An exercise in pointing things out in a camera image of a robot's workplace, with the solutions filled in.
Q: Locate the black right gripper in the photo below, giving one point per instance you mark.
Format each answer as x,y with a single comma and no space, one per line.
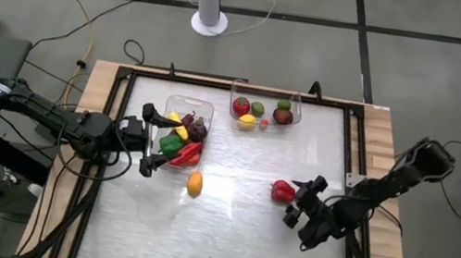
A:
321,219

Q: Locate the yellow lemon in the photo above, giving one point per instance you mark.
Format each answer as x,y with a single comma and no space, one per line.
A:
247,121

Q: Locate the small maroon vegetable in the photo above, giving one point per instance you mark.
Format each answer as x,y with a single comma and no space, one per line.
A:
188,119

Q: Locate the wooden table board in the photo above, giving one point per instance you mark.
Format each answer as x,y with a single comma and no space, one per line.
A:
99,83

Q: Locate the red chili pepper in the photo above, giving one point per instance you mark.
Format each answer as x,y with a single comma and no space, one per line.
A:
190,148
190,160

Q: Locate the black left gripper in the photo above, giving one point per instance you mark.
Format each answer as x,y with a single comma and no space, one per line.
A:
139,144

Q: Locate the green lime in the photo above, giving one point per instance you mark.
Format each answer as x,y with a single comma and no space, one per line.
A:
284,104
257,108

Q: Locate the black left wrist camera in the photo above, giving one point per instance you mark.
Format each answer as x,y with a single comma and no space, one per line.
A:
134,125

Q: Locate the dark purple eggplant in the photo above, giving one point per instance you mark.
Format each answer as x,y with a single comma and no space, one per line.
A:
197,132

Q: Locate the black aluminium table frame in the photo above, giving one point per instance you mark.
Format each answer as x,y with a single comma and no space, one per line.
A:
173,77

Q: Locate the orange-yellow citrus fruit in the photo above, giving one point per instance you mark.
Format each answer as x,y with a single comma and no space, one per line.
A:
194,184

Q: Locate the green bell pepper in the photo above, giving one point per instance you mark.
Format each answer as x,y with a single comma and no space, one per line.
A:
170,144

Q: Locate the silver metal bracket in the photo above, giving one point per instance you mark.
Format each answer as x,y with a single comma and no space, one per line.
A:
354,181

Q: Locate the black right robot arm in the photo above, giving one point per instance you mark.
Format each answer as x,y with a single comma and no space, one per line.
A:
395,182

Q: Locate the dark brown avocado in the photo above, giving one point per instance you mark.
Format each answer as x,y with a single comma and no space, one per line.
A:
282,117

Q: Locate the red bell pepper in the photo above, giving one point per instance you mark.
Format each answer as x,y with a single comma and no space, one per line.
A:
282,192

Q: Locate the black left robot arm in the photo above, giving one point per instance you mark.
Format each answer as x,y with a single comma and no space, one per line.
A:
50,115

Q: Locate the small red-orange fruit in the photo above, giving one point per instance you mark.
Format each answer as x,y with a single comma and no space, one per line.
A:
264,124

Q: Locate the clear plastic basket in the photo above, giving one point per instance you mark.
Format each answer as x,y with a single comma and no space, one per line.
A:
264,95
203,108

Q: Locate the long yellow pepper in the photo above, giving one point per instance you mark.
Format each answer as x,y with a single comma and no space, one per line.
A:
183,132

